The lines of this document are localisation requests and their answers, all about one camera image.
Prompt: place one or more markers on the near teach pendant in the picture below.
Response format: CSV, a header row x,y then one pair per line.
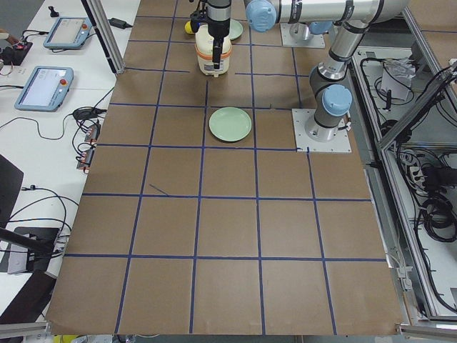
x,y
45,89

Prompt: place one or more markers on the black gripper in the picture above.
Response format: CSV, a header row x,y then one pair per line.
x,y
218,30

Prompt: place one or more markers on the far teach pendant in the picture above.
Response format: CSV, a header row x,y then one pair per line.
x,y
68,33

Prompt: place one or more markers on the yellow toy potato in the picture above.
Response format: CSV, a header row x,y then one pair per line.
x,y
188,28

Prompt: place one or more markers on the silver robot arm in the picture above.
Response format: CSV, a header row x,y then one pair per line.
x,y
354,18
333,99

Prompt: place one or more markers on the teach pendant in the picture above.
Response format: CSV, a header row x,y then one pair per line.
x,y
68,33
45,89

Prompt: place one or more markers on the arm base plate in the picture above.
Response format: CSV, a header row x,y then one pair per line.
x,y
310,137
300,35

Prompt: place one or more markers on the aluminium frame post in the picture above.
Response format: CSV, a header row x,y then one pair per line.
x,y
97,16

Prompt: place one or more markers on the black power adapter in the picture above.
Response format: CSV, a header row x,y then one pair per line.
x,y
118,23

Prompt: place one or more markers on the green plate near arm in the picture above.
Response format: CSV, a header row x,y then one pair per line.
x,y
235,30
230,124

